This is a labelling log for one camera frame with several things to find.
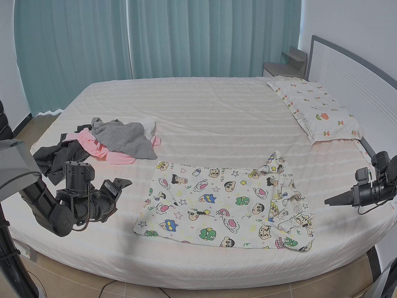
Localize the white printed pyjama top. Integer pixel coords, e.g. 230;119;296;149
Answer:
133;151;315;253

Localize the white garment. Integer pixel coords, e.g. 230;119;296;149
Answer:
142;117;156;142

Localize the black chair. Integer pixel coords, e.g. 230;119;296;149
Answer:
0;100;15;141

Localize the black garment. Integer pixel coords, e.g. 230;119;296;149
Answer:
32;124;93;185

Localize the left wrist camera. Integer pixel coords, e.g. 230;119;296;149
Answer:
101;178;133;202

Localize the blue-green curtain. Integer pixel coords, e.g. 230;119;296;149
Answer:
14;0;133;117
128;0;304;79

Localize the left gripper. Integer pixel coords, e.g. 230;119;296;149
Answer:
81;191;119;223

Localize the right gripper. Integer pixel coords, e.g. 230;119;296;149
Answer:
350;182;386;208

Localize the cream printed pillow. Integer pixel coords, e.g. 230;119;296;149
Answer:
267;76;364;146

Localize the thin black cable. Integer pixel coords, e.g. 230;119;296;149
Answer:
27;269;48;298

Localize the bed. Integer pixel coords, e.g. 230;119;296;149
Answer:
0;35;397;289

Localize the grey white bedside table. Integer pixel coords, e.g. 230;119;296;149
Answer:
263;45;308;81

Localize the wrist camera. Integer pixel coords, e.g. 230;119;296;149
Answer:
101;178;133;202
355;167;372;186

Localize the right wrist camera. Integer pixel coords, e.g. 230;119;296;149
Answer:
355;167;372;186

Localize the grey garment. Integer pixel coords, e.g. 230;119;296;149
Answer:
91;118;158;161

